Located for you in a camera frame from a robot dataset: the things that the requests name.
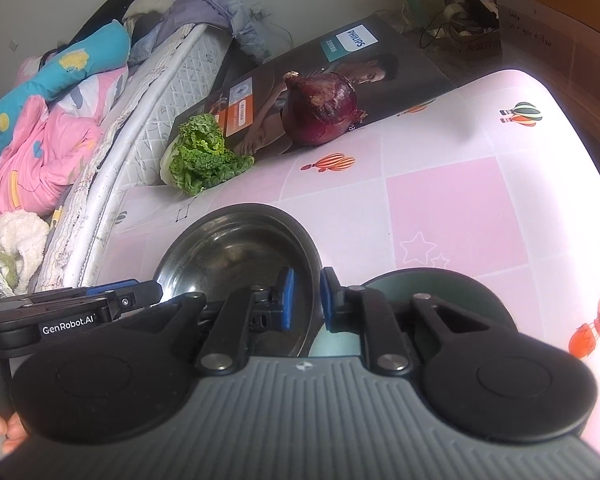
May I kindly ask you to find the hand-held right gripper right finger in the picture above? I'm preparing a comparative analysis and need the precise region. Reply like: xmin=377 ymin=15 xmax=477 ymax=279
xmin=320 ymin=266 xmax=481 ymax=377

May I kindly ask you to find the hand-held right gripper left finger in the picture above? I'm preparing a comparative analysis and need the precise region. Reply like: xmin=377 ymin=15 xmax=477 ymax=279
xmin=145 ymin=266 xmax=297 ymax=377

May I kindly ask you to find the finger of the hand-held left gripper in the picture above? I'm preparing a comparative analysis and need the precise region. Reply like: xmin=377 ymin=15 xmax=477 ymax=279
xmin=10 ymin=280 xmax=146 ymax=305
xmin=107 ymin=282 xmax=163 ymax=321

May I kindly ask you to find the teal ceramic bowl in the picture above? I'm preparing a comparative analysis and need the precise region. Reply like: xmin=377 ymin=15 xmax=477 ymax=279
xmin=310 ymin=267 xmax=517 ymax=358

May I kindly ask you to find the deep steel bowl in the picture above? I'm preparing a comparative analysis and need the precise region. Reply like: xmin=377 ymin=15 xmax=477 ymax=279
xmin=155 ymin=203 xmax=324 ymax=358

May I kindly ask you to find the person's left hand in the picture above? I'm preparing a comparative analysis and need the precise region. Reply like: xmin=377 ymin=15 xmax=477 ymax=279
xmin=0 ymin=402 xmax=28 ymax=461

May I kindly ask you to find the white fleece blanket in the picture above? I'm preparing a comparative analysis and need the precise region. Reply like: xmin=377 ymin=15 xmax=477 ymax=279
xmin=0 ymin=212 xmax=51 ymax=293

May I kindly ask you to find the pink printed tablecloth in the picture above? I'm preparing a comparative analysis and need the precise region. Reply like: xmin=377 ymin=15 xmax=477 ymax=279
xmin=97 ymin=67 xmax=600 ymax=461

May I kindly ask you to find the napa cabbage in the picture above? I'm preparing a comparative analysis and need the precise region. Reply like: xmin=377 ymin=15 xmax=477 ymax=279
xmin=159 ymin=113 xmax=256 ymax=197

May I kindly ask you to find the red onion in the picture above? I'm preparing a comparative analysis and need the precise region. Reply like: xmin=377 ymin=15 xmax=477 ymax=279
xmin=281 ymin=71 xmax=359 ymax=147

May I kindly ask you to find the white quilted mattress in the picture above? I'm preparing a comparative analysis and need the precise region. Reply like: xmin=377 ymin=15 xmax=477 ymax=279
xmin=40 ymin=22 xmax=236 ymax=306

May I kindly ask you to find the dark printed appliance box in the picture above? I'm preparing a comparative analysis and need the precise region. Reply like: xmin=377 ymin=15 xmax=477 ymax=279
xmin=170 ymin=14 xmax=453 ymax=161

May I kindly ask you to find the cream cloth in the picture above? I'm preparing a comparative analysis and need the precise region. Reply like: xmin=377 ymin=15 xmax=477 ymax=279
xmin=122 ymin=0 xmax=180 ymax=28

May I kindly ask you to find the grey clothes pile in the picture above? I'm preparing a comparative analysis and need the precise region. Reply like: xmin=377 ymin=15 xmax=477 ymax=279
xmin=125 ymin=0 xmax=273 ymax=66

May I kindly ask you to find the green paper bag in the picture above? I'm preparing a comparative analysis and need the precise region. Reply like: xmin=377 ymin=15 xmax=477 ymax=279
xmin=400 ymin=0 xmax=456 ymax=33

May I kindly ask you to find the large brown cardboard box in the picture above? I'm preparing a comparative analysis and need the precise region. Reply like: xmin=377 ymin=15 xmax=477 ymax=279
xmin=495 ymin=0 xmax=600 ymax=131

